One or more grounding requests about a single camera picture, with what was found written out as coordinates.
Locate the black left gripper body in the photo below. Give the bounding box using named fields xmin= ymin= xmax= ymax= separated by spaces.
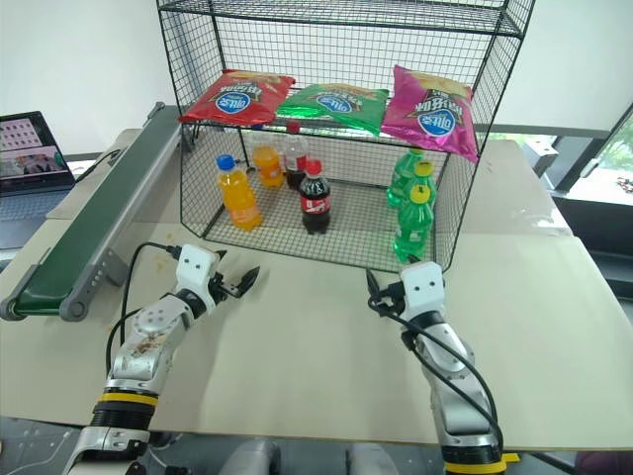
xmin=208 ymin=270 xmax=239 ymax=304

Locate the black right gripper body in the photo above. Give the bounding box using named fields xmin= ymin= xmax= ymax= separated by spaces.
xmin=367 ymin=279 xmax=405 ymax=319

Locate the orange soda bottle blue cap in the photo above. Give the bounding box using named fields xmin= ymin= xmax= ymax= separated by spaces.
xmin=215 ymin=153 xmax=264 ymax=234

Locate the green soda bottle yellow cap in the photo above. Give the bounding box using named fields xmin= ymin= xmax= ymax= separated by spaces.
xmin=392 ymin=184 xmax=437 ymax=264
xmin=386 ymin=147 xmax=425 ymax=210
xmin=410 ymin=161 xmax=440 ymax=209

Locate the cola bottle red cap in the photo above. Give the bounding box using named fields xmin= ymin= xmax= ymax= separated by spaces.
xmin=299 ymin=158 xmax=332 ymax=236
xmin=283 ymin=119 xmax=312 ymax=192

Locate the red chip bag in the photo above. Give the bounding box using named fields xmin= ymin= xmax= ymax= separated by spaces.
xmin=177 ymin=68 xmax=298 ymax=130

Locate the magenta chip bag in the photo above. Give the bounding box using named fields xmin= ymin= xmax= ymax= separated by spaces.
xmin=380 ymin=63 xmax=481 ymax=165

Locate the green chip bag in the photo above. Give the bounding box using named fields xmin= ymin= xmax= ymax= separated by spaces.
xmin=275 ymin=82 xmax=393 ymax=138

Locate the dark grey laptop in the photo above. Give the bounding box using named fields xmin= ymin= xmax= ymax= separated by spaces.
xmin=0 ymin=110 xmax=78 ymax=251

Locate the dark purple object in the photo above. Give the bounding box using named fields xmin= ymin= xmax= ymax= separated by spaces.
xmin=575 ymin=448 xmax=633 ymax=475

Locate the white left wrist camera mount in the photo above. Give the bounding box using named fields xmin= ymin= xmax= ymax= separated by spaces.
xmin=175 ymin=243 xmax=221 ymax=300

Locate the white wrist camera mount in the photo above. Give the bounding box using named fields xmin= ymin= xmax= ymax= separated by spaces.
xmin=175 ymin=243 xmax=221 ymax=300
xmin=398 ymin=261 xmax=447 ymax=321

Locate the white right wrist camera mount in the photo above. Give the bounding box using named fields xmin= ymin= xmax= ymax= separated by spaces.
xmin=398 ymin=261 xmax=447 ymax=321

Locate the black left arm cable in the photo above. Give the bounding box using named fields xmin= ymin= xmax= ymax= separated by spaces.
xmin=104 ymin=240 xmax=181 ymax=378

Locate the green conveyor belt grey frame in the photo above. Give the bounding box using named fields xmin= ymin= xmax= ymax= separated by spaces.
xmin=0 ymin=101 xmax=185 ymax=324

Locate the thin black table cable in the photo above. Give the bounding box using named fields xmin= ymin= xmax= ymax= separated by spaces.
xmin=72 ymin=147 xmax=123 ymax=185

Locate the black wire mesh shelf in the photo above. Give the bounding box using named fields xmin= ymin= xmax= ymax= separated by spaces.
xmin=155 ymin=0 xmax=538 ymax=276

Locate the black window frame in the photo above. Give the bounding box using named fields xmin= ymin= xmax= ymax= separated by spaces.
xmin=473 ymin=101 xmax=633 ymax=202

